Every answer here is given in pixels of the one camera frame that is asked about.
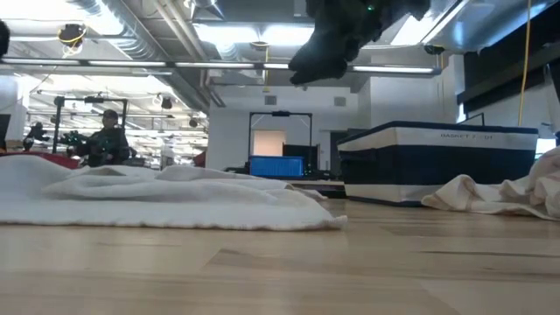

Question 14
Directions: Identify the black monitor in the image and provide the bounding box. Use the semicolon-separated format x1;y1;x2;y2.
0;113;12;152
282;143;321;176

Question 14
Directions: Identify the white towel with grey checks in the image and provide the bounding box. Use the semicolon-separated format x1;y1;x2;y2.
0;154;349;233

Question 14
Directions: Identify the red bin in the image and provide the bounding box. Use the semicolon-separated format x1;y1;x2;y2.
0;150;82;171

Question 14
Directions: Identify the yellow cable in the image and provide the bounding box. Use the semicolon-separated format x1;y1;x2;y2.
517;0;533;128

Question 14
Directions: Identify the yellow hanging cord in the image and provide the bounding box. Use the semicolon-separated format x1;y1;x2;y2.
261;43;271;95

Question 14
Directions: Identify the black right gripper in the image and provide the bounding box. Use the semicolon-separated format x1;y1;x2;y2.
288;0;432;87

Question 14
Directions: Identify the navy fabric basket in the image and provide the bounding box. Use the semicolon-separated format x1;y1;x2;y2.
336;120;540;208

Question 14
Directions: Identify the background wooden table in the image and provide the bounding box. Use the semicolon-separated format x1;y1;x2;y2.
283;178;347;200

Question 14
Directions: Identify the blue plastic crate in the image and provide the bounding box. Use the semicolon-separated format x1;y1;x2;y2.
248;154;305;179

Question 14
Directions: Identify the long ceiling light bar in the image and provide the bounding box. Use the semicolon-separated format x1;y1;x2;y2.
0;56;443;76

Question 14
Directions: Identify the black background rig frame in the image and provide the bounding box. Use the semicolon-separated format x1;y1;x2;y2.
52;94;130;154
248;110;314;179

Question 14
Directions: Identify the white towel with red checks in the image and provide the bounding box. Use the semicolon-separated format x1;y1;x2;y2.
421;146;560;222

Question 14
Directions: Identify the person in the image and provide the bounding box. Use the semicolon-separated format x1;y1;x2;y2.
82;108;132;169

